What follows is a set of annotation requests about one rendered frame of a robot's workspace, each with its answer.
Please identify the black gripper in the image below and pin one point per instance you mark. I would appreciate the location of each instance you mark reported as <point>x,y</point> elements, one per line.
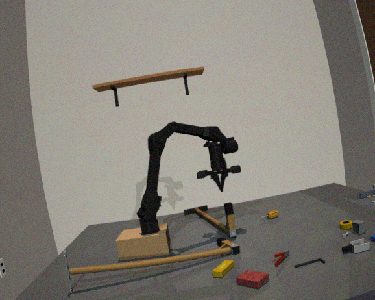
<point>217,163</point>

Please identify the yellow ring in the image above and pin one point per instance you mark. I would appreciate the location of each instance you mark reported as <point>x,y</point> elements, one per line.
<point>346,224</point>

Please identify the red flat block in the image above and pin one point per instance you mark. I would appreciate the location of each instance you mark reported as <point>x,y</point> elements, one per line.
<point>252,279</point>

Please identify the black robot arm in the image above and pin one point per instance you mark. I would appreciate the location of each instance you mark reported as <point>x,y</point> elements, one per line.
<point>151,202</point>

